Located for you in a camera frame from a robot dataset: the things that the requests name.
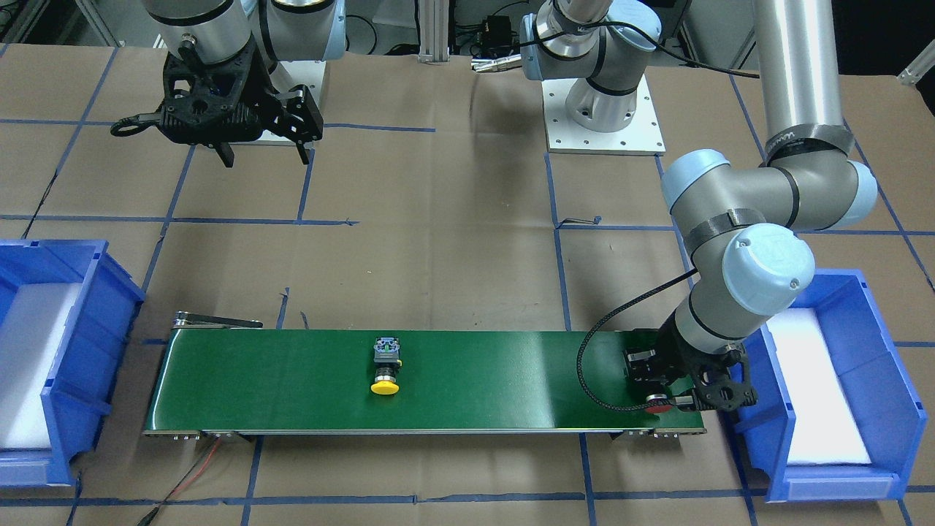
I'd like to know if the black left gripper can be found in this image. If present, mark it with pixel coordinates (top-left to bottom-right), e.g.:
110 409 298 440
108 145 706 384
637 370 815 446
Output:
624 332 757 412

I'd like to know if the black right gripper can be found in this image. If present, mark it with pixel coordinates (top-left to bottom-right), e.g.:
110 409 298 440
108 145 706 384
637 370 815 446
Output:
157 37 324 169

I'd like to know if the red mushroom push button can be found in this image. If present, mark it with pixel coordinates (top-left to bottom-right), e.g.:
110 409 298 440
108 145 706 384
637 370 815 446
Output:
644 393 695 415

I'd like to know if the yellow mushroom push button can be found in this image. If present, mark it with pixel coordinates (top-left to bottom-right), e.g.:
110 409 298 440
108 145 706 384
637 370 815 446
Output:
370 337 402 395

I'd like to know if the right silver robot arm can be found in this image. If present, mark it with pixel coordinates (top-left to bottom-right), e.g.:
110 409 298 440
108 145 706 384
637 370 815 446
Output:
111 1 346 167

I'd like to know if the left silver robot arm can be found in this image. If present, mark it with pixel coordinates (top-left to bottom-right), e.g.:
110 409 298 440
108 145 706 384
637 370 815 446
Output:
519 1 878 413

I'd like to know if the white foam pad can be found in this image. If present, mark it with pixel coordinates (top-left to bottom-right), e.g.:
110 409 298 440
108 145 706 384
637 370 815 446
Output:
1 283 81 450
767 308 871 465

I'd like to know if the blue plastic bin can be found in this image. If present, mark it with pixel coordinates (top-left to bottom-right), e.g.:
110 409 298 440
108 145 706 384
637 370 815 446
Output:
736 269 928 503
1 239 145 487

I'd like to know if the green conveyor belt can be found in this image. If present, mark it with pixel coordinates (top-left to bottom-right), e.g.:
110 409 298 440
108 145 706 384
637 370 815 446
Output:
143 327 706 435

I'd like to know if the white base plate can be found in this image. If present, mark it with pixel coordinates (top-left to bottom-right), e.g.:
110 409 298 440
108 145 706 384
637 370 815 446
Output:
241 61 327 149
541 77 667 156

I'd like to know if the aluminium frame post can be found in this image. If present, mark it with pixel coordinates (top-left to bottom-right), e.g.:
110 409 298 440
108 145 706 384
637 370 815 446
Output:
415 0 451 64

